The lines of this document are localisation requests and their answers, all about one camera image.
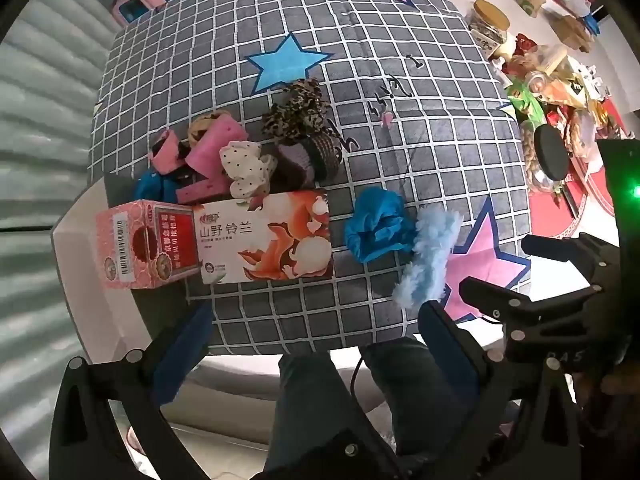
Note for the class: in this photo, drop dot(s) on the jar with cork lid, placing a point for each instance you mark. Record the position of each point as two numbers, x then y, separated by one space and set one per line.
487 30

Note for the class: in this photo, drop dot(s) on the bag of peanuts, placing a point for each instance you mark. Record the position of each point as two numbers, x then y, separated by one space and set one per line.
530 147

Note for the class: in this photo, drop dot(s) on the dark blue sock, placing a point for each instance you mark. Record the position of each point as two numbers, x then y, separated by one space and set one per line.
150 187

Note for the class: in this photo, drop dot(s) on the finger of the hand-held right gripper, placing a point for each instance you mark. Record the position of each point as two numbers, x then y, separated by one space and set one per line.
490 295
555 247

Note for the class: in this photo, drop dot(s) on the person's leg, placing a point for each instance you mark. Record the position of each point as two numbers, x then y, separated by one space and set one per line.
310 400
415 390

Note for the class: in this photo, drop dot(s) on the white dotted sock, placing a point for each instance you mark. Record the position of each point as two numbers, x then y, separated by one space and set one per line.
242 170

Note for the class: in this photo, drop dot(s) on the light blue fluffy sock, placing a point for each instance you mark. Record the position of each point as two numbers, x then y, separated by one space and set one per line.
430 255

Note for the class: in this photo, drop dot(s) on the pink sponge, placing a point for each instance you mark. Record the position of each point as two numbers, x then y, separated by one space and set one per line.
215 152

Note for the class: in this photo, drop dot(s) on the green snack packet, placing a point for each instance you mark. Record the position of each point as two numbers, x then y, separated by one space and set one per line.
522 102

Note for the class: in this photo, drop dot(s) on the black round disc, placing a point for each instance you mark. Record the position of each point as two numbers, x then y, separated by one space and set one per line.
550 152

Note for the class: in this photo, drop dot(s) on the leopard print scrunchie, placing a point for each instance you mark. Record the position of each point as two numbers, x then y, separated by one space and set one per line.
295 110

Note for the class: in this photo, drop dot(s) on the pink cardboard box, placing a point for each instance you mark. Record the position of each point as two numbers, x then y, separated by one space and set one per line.
130 245

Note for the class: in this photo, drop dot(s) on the clear plastic jar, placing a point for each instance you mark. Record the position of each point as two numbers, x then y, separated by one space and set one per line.
537 80

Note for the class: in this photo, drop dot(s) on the turquoise fuzzy sock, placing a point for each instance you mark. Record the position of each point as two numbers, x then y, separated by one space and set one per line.
380 230

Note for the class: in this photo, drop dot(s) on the white orange printed box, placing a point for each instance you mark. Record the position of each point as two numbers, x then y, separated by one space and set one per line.
265 240

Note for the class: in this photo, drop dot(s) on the person's right leg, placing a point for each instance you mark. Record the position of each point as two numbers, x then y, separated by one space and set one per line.
415 390

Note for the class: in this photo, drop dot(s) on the brown beige scrunchie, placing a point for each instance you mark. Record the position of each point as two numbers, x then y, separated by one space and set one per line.
200 127

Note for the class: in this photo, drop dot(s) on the pile of assorted snacks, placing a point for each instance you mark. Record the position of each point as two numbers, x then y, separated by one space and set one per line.
570 85

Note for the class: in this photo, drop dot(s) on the person's left leg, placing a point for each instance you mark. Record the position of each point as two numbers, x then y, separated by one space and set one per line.
310 400

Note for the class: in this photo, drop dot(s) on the pink and black sock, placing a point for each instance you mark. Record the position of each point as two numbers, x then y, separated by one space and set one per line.
167 152

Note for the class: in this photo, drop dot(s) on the striped knitted sock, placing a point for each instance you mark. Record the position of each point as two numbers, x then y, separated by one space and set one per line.
310 160

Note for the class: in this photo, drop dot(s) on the red patterned mat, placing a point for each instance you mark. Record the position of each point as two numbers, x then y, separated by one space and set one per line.
565 210

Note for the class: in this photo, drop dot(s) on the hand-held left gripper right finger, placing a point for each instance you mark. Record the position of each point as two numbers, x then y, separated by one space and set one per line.
447 350

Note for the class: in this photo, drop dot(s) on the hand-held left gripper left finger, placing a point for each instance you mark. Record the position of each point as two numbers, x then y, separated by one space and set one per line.
182 355

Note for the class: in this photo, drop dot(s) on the grey checked star blanket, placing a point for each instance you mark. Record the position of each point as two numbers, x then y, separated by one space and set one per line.
400 160

